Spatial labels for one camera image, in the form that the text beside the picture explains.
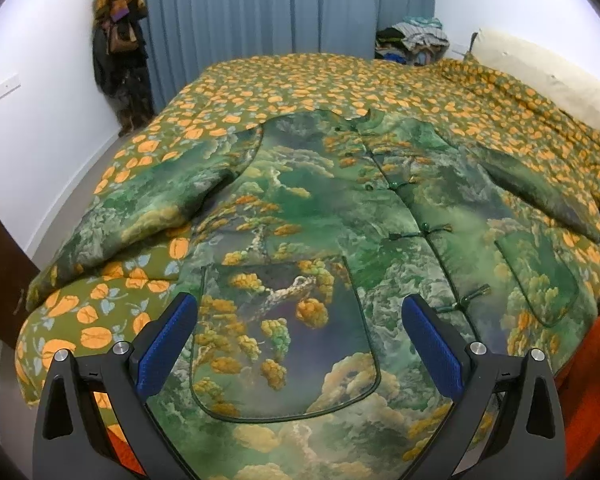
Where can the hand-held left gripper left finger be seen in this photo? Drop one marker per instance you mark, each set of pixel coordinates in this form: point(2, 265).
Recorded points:
point(166, 345)

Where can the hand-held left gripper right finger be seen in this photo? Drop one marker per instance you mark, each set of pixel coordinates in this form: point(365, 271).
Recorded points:
point(432, 347)

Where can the green landscape print padded jacket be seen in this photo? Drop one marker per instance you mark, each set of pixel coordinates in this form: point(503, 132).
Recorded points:
point(305, 210)

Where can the pile of mixed clothes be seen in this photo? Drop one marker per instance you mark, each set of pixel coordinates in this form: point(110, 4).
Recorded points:
point(415, 42)

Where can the dark wooden cabinet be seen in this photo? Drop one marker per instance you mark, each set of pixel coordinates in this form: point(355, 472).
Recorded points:
point(2, 270)

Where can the cream pillow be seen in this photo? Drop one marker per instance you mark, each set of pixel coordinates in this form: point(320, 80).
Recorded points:
point(545, 70)

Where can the dark hanging coats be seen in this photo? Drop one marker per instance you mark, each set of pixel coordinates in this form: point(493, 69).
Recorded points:
point(125, 90)

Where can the green quilt with orange leaves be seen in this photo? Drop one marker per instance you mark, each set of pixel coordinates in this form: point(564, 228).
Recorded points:
point(290, 85)

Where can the blue curtain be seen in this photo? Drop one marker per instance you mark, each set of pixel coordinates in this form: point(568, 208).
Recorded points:
point(260, 5)

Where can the white wall switch plate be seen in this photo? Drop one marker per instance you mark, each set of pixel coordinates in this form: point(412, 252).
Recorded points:
point(1, 91)

